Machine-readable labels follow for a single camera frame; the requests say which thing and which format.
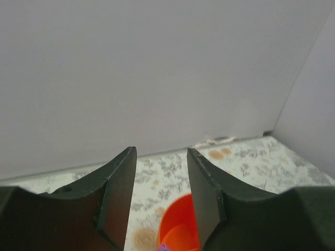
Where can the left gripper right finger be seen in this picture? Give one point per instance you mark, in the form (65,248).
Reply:
(233,215)

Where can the floral table mat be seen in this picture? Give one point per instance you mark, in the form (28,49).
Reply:
(160,179)

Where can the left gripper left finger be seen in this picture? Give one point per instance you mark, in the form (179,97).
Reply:
(90,213)

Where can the orange round organizer container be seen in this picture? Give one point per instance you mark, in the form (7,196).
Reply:
(178,229)

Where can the pink capped white marker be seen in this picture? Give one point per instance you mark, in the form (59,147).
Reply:
(164,247)

